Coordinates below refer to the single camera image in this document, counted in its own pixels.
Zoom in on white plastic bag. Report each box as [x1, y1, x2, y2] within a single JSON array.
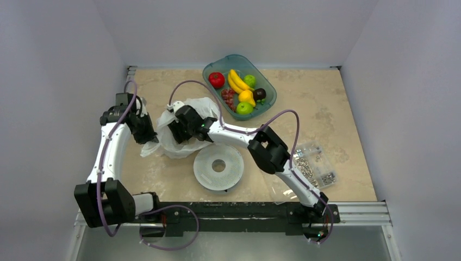
[[140, 97, 220, 159]]

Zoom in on red fake grape bunch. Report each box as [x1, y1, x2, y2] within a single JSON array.
[[221, 89, 236, 113]]

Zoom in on red fake tomato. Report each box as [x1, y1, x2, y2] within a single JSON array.
[[208, 72, 226, 89]]

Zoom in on green fake fruit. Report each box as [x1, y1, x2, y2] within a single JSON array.
[[235, 102, 254, 115]]

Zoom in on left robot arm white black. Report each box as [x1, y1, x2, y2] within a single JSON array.
[[74, 92, 162, 228]]

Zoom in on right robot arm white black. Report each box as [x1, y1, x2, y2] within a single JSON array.
[[167, 102, 328, 221]]

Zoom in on yellow fake banana bunch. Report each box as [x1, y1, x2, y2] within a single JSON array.
[[228, 69, 254, 94]]

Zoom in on yellow fake pear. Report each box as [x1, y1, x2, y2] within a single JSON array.
[[238, 90, 256, 107]]

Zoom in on green fake lime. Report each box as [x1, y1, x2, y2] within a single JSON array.
[[243, 74, 257, 89]]

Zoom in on dark purple fake plum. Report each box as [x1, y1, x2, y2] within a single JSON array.
[[253, 88, 267, 103]]

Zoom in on teal plastic tray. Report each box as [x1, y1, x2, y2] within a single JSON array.
[[202, 54, 277, 121]]

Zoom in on clear plastic screw box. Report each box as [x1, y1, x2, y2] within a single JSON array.
[[266, 142, 338, 204]]

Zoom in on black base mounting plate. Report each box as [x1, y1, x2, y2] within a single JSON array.
[[133, 202, 341, 240]]

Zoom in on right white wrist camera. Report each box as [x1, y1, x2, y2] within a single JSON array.
[[166, 101, 185, 114]]

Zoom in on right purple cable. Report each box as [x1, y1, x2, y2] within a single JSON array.
[[167, 79, 335, 246]]

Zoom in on purple cable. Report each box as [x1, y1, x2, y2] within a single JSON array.
[[96, 79, 200, 251], [167, 79, 335, 246]]

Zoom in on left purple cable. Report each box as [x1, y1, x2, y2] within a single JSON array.
[[96, 79, 200, 251]]

